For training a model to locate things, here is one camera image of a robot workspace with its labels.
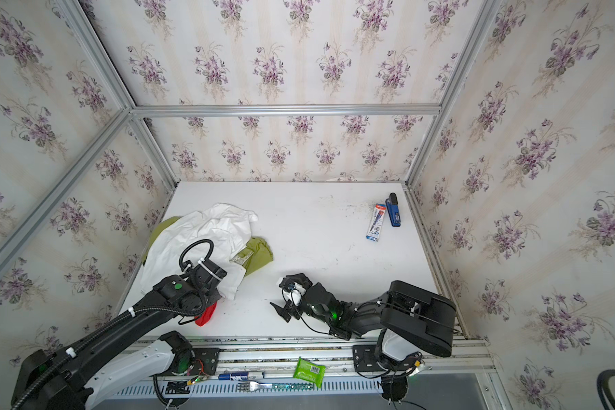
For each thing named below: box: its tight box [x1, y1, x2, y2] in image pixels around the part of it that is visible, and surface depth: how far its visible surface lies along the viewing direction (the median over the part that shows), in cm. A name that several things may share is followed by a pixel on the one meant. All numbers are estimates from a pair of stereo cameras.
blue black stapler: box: [385, 192, 402, 228], surface depth 108 cm
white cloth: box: [140, 202, 259, 300], surface depth 92 cm
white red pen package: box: [365, 203, 387, 242], surface depth 106 cm
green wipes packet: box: [292, 356, 327, 389], surface depth 72 cm
